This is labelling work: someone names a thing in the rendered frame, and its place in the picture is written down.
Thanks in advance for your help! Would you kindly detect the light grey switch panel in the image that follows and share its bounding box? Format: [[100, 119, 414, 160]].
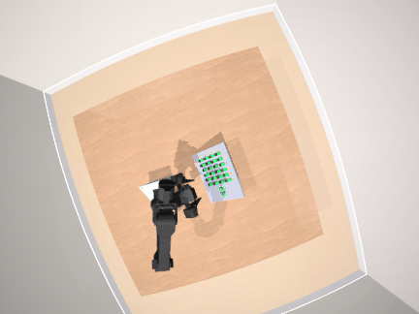
[[193, 142, 245, 203]]

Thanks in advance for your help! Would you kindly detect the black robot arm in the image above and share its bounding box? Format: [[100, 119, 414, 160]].
[[150, 179, 197, 272]]

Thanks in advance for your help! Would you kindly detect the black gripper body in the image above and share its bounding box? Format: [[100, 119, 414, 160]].
[[171, 173, 198, 218]]

